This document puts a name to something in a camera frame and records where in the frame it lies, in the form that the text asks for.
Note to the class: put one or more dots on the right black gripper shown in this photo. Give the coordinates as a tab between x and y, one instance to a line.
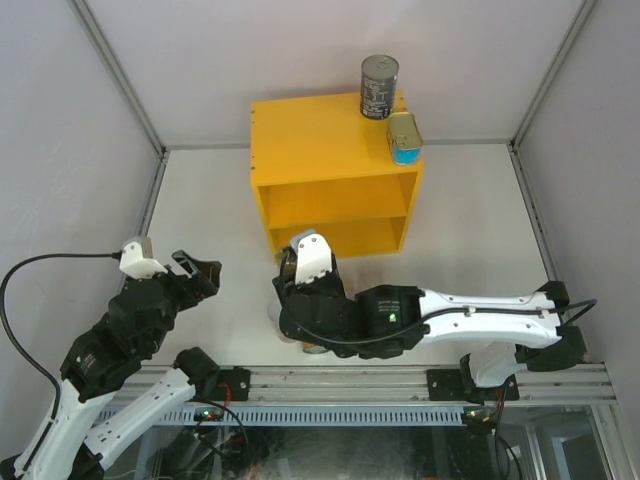
332	278

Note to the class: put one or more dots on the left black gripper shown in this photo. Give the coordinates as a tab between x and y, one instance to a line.
204	282

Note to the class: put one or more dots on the gold rectangular tin blue label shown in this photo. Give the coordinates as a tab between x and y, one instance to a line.
404	138

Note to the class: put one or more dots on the black cylindrical can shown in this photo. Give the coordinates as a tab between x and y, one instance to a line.
379	75

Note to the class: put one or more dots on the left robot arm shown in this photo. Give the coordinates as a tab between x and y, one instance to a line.
68	444

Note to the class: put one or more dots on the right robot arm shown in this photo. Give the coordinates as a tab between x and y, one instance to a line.
536	332

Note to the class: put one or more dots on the orange can with spoon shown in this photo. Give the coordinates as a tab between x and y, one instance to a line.
313	349

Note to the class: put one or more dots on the yellow wooden shelf cabinet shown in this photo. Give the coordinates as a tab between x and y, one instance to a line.
317	163

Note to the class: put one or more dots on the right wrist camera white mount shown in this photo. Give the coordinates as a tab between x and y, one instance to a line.
314	257

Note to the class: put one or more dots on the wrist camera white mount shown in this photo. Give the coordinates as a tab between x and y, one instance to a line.
314	257
137	260

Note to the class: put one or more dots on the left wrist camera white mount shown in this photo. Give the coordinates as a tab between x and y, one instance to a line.
137	260

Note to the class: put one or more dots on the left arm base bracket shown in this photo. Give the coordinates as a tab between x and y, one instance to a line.
228	385

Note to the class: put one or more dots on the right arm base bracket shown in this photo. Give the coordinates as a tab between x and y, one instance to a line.
447	385

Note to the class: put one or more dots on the grey slotted cable duct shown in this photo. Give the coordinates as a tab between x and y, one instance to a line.
313	416

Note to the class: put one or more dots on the aluminium mounting rail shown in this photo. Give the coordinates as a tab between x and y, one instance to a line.
585	384

